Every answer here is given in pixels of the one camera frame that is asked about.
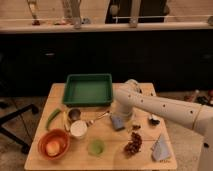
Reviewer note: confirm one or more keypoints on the blue sponge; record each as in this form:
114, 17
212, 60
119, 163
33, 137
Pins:
117, 123

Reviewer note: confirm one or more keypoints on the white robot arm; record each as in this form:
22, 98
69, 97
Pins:
194, 116

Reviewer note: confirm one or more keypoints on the metal cup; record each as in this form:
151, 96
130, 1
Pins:
74, 114

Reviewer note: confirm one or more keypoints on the white cup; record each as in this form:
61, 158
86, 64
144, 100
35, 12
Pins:
78, 129

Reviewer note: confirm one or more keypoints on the green plastic cup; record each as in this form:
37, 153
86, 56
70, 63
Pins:
96, 147

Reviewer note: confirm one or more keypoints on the green plastic tray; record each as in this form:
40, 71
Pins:
88, 90

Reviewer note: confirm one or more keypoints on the brown wooden block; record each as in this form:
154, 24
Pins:
136, 127

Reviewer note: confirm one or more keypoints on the green pepper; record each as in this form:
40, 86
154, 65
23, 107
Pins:
51, 117

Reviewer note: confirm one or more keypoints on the yellow banana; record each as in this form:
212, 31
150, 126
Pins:
66, 122

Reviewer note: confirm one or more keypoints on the bunch of dark grapes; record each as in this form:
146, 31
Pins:
134, 145

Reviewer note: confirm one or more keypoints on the orange bowl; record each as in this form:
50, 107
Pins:
54, 135

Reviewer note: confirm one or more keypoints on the peach coloured fruit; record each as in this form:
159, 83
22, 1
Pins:
53, 148

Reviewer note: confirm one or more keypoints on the blue folded cloth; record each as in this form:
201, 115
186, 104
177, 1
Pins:
160, 149

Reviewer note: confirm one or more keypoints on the black office chair base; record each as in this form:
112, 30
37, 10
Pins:
12, 123

